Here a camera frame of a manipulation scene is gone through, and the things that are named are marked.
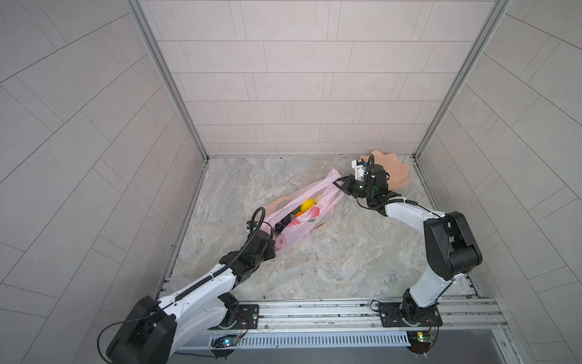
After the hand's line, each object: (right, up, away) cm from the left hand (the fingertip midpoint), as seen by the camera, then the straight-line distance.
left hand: (278, 241), depth 86 cm
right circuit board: (+45, -25, -18) cm, 55 cm away
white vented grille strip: (0, -24, -18) cm, 30 cm away
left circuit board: (-12, -23, -21) cm, 33 cm away
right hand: (+21, +23, +2) cm, 31 cm away
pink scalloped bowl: (+54, +26, +20) cm, 64 cm away
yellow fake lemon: (+11, +13, +6) cm, 18 cm away
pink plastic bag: (+6, +9, +7) cm, 13 cm away
